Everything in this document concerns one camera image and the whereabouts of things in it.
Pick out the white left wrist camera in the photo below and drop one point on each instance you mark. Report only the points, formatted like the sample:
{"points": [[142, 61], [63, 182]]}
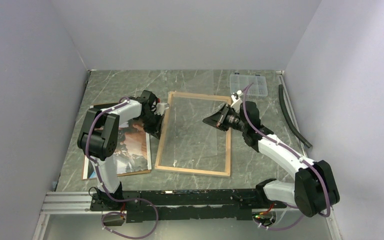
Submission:
{"points": [[161, 108]]}

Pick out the glossy photo print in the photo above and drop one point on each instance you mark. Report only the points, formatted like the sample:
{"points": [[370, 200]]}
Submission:
{"points": [[104, 137]]}

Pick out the aluminium extrusion rail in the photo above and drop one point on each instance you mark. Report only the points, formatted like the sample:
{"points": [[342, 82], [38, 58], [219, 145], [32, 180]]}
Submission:
{"points": [[79, 203]]}

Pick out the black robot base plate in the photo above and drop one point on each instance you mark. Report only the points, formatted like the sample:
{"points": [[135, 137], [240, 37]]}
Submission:
{"points": [[148, 205]]}

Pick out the brown wooden backing board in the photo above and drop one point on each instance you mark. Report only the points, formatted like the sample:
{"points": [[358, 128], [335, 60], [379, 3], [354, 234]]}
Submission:
{"points": [[132, 155]]}

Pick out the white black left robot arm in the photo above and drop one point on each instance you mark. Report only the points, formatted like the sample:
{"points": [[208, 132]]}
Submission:
{"points": [[108, 184]]}

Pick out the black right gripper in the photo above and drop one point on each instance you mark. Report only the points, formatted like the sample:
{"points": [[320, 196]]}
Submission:
{"points": [[218, 118]]}

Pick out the clear plastic compartment box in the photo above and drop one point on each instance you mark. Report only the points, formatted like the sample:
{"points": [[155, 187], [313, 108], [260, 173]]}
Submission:
{"points": [[257, 83]]}

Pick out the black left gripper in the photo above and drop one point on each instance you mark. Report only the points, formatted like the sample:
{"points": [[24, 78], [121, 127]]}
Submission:
{"points": [[155, 130]]}

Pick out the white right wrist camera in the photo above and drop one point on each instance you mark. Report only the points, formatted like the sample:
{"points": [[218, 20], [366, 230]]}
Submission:
{"points": [[236, 100]]}

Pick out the white wooden picture frame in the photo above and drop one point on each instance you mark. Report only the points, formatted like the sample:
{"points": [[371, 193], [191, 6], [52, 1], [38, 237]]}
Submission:
{"points": [[164, 126]]}

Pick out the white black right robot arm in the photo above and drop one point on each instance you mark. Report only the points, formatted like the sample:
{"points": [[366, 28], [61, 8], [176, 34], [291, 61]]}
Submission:
{"points": [[313, 191]]}

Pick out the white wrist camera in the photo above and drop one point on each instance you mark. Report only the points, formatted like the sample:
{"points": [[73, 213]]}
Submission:
{"points": [[161, 108], [236, 100]]}

